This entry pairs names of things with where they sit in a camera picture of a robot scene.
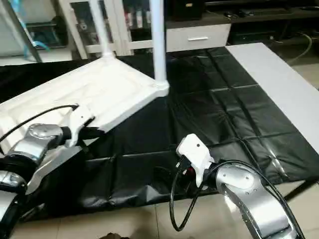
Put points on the white plastic table top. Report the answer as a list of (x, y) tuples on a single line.
[(89, 89)]

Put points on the white plastic table leg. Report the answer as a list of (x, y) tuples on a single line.
[(158, 45), (101, 27)]

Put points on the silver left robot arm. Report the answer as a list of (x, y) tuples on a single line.
[(35, 149)]

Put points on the black work mat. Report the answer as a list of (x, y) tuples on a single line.
[(214, 114)]

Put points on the teal plastic object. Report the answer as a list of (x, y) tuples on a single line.
[(35, 42)]

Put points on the white glass door cabinet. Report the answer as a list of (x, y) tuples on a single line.
[(99, 25)]

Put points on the black metal bench leg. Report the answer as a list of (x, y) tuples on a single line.
[(299, 190)]

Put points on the grey metal pole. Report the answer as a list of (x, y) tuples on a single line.
[(25, 32)]

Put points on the white flat board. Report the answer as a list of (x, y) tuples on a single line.
[(279, 79)]

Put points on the white drawer unit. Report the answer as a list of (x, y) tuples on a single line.
[(197, 37)]

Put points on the black equipment case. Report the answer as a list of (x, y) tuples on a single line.
[(187, 10)]

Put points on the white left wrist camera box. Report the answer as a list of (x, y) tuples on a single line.
[(79, 122)]

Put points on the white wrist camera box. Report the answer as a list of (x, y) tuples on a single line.
[(195, 154), (79, 122)]

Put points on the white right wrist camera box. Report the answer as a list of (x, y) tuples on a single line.
[(195, 154)]

